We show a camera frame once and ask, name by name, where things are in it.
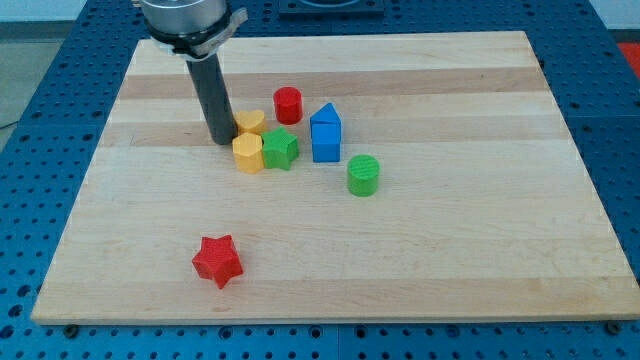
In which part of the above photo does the green star block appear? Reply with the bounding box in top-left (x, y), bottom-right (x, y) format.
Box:
top-left (262, 126), bottom-right (299, 170)

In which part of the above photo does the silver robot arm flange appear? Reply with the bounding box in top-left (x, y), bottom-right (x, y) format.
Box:
top-left (135, 0), bottom-right (248, 62)

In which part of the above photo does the wooden board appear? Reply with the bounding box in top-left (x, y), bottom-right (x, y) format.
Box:
top-left (31, 31), bottom-right (639, 325)

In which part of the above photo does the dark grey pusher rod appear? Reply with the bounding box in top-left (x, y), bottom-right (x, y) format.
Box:
top-left (187, 55), bottom-right (238, 145)

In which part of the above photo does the blue cube block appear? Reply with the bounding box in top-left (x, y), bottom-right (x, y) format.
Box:
top-left (311, 123), bottom-right (341, 163)

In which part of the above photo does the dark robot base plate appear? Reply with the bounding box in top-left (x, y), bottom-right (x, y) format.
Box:
top-left (278, 0), bottom-right (386, 17)

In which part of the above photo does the green cylinder block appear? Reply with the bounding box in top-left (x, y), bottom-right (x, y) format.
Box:
top-left (347, 154), bottom-right (380, 197)

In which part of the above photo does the blue triangle block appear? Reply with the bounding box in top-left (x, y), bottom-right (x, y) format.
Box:
top-left (310, 102), bottom-right (341, 125)

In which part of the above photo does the yellow hexagon block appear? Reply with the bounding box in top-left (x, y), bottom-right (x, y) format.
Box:
top-left (232, 132), bottom-right (264, 174)

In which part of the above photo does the yellow heart block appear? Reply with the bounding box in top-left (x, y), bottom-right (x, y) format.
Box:
top-left (234, 110), bottom-right (267, 135)

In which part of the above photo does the red cylinder block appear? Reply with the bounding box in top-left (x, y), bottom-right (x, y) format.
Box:
top-left (273, 87), bottom-right (303, 125)

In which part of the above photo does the red star block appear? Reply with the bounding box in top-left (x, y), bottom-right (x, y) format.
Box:
top-left (192, 234), bottom-right (244, 289)

